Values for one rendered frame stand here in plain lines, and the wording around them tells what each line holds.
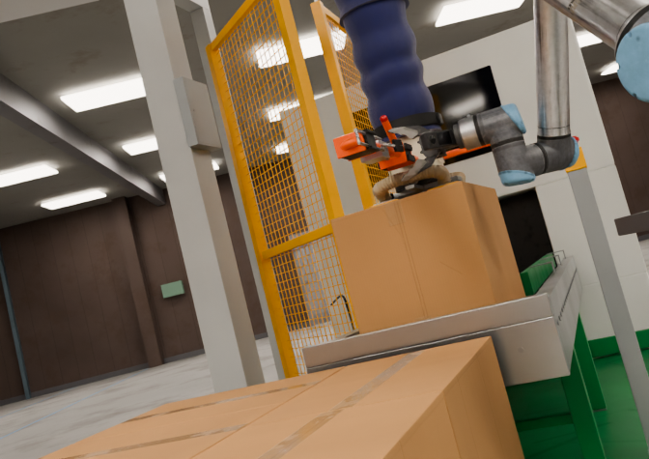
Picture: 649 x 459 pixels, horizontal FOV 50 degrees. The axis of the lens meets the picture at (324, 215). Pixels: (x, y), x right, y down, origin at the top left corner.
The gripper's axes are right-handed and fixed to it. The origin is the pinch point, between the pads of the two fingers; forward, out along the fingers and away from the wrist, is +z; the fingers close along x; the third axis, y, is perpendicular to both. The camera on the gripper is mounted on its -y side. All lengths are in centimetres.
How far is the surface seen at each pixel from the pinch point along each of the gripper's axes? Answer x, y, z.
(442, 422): -58, -81, -16
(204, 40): 177, 272, 187
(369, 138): 0.1, -34.1, -3.8
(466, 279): -39.1, -4.4, -12.0
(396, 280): -34.7, -4.0, 7.3
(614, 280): -52, 47, -48
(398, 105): 17.4, 16.6, -1.7
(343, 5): 56, 19, 8
